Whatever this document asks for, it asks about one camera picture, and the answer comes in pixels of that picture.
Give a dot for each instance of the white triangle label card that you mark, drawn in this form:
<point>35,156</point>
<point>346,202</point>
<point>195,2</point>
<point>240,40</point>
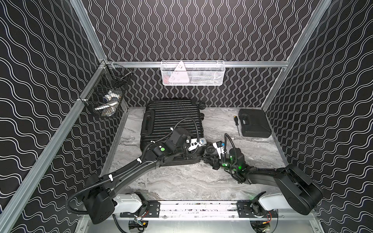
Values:
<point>179,76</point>

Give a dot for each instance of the black wire mesh basket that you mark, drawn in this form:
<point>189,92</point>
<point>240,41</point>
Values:
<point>111,78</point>

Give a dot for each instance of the black mounting plate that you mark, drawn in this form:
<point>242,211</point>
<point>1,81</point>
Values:
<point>150,209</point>
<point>254,210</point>

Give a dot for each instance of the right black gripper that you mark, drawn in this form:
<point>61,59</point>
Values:
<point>215,159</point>

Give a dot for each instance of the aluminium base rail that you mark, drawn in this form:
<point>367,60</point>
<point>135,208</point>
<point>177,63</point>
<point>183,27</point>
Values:
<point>200,210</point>

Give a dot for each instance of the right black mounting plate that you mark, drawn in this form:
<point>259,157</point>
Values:
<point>254,210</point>

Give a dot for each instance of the clear plastic wall bin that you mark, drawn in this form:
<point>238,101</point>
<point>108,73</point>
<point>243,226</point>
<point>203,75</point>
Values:
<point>200,72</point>

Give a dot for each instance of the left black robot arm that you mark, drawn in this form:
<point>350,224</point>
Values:
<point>98,196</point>

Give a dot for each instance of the black ribbed hard-shell suitcase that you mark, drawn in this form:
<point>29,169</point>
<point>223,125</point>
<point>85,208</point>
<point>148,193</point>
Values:
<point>163,115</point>

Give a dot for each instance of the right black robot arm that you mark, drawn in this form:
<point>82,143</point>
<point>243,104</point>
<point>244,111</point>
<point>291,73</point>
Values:
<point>301,193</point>

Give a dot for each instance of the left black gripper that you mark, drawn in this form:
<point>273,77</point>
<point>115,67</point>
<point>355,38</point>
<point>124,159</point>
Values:
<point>202,144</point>

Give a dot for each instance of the black-handled screwdriver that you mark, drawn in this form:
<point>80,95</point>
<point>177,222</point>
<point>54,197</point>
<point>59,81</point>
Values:
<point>236,120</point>

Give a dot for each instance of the silver items in basket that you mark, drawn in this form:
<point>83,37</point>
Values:
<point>110,104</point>

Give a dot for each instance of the black plastic tool case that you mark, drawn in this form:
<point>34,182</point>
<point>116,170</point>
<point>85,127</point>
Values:
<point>254,123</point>

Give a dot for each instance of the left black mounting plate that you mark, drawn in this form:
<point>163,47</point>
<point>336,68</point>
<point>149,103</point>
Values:
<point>150,209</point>

